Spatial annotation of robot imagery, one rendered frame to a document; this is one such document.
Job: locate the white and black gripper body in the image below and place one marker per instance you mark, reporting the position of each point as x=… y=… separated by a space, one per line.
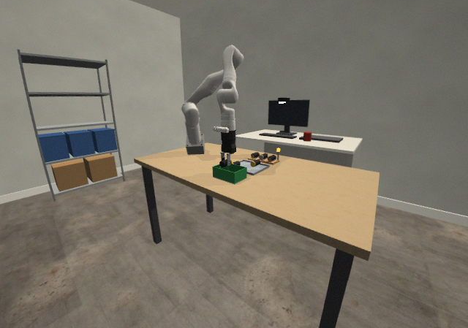
x=227 y=130

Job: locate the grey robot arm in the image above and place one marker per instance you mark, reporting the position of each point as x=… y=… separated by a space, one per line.
x=232 y=58

